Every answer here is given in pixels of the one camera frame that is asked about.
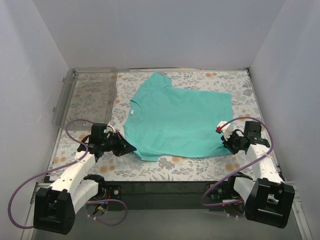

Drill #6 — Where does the teal t shirt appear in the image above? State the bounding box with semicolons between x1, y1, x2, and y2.
124;72;233;162

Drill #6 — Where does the clear plastic bin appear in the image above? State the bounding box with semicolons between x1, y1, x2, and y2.
52;67;118;129

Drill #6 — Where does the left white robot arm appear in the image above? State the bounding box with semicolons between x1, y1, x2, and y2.
33;123;136;235

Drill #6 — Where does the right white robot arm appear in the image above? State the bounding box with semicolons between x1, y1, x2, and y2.
216;121;295;229

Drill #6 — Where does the floral table mat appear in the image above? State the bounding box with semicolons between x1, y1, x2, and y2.
49;70;261;181

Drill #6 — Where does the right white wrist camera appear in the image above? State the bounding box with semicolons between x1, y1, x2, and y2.
216;121;234;140

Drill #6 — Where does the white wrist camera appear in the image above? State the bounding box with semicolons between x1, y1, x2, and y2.
216;121;234;140
107;121;117;133

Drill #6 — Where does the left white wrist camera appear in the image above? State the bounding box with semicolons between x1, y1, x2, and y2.
107;121;117;133

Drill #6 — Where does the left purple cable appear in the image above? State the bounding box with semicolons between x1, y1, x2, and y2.
7;119;128;230

